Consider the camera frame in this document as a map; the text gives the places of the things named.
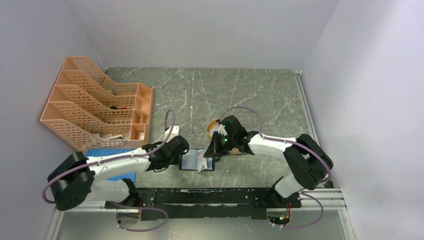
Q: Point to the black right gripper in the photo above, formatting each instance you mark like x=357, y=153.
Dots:
x=214, y=149

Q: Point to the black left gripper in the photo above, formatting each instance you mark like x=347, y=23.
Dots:
x=175, y=160

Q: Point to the white VIP card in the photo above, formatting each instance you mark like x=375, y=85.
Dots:
x=189, y=160
x=202, y=163

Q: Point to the black leather card holder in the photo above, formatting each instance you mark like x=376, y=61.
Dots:
x=211, y=161

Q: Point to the orange oval tray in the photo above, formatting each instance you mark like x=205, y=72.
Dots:
x=212, y=127

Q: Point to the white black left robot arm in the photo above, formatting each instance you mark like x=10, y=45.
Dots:
x=82, y=179

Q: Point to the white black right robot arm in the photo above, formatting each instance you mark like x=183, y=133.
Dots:
x=308, y=163

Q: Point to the orange mesh file organizer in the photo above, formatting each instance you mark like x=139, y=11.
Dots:
x=89, y=110

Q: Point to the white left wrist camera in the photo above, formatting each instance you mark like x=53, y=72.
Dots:
x=172, y=132

